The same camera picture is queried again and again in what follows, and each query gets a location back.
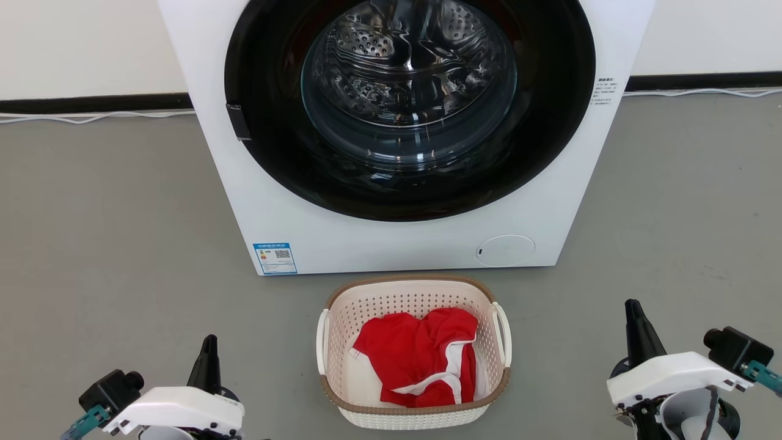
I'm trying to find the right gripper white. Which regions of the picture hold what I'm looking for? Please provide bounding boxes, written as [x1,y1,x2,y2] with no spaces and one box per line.
[607,299,753,440]

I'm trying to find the black baseboard strip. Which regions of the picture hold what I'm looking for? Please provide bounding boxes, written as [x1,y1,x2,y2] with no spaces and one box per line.
[625,72,782,92]
[0,93,194,114]

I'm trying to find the black round washer door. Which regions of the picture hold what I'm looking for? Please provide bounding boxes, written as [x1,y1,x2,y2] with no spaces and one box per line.
[224,0,596,222]

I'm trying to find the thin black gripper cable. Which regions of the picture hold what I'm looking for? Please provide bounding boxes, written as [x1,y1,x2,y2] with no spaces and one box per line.
[701,385,720,440]

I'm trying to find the printed text notice sticker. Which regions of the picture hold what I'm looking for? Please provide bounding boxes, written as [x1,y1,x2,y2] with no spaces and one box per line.
[591,77,619,107]

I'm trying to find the red garment with white trim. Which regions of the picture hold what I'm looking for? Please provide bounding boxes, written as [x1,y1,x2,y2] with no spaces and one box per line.
[353,307,489,408]

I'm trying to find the white floor cable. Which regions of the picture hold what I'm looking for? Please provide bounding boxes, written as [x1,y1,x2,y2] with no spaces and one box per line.
[0,110,196,125]
[623,88,782,98]

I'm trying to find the black door latch handle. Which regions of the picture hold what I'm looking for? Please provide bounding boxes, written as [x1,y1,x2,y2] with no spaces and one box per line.
[226,104,252,141]

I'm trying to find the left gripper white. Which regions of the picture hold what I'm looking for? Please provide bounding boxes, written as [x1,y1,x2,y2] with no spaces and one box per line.
[103,335,245,440]

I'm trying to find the cream perforated laundry basket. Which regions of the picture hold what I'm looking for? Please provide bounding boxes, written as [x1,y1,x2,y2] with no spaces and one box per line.
[316,275,513,430]

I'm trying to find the white front-load washing machine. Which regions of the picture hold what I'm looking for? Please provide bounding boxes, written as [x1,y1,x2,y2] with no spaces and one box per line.
[158,0,657,276]

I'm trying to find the teal cable connector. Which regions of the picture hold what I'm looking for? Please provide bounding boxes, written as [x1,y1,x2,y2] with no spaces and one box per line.
[60,405,112,440]
[741,361,782,398]

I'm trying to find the blue energy label sticker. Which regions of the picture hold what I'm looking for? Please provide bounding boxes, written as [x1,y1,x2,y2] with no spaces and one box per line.
[253,243,298,275]

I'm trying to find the steel washer drum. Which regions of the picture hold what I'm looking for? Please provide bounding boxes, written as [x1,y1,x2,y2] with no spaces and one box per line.
[316,0,502,129]

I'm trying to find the round white filter cover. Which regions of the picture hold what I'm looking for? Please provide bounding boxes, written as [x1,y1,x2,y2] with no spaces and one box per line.
[475,235,536,267]

